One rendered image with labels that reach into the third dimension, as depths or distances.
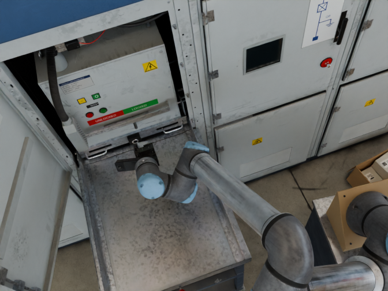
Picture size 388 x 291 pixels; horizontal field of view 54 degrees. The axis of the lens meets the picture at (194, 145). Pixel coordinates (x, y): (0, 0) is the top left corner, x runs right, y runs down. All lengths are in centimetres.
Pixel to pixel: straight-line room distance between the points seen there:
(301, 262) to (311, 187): 174
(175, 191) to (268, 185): 135
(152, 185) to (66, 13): 62
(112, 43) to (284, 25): 67
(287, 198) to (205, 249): 113
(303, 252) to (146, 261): 83
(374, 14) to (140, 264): 142
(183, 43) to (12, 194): 82
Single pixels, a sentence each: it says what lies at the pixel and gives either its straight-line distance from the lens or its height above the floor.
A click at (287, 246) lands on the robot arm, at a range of 100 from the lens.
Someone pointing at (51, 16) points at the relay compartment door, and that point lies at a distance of 127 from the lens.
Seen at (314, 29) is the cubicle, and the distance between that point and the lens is 170.
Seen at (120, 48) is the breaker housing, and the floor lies 139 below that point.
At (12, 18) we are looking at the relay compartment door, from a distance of 128.
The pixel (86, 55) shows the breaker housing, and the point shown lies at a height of 139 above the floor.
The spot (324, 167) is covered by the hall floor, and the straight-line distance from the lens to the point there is 280.
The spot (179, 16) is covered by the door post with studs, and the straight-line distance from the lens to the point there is 139.
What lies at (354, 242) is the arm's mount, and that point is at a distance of 175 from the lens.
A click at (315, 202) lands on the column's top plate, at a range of 184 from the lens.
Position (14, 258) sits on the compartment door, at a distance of 157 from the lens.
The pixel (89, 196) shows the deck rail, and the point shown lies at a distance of 184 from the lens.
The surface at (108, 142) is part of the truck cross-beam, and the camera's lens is 187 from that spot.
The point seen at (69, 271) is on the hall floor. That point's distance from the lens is 270.
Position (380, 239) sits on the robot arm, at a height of 105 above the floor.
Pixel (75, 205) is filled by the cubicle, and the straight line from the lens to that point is 223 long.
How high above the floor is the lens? 242
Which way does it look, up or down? 58 degrees down
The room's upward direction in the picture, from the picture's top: 11 degrees counter-clockwise
